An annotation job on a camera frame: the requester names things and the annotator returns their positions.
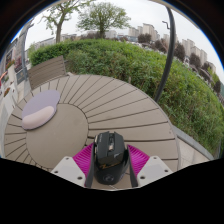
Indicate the distant apartment buildings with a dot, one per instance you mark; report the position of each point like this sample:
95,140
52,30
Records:
148,30

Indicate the sparse tree with bare trunk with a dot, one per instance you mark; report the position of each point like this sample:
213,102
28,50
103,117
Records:
58,33

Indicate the leafy round tree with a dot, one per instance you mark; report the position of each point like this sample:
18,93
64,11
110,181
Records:
102,16

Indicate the dark curved parasol pole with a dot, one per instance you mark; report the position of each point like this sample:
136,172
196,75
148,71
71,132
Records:
168,53

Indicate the lilac mouse pad with wrist rest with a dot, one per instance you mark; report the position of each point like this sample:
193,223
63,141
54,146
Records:
40,108

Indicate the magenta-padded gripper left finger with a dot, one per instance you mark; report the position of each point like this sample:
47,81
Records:
68,168

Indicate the white planter with flowers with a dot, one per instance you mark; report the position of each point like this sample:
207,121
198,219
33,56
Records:
6,96
10,71

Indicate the tall dark sign board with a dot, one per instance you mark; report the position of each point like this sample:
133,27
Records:
21,73

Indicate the black computer mouse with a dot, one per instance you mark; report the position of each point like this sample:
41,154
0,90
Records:
110,156

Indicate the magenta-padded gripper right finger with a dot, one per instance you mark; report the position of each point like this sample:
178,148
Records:
153,168

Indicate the slatted brown outdoor chair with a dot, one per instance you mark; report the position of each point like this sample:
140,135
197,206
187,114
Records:
46,70

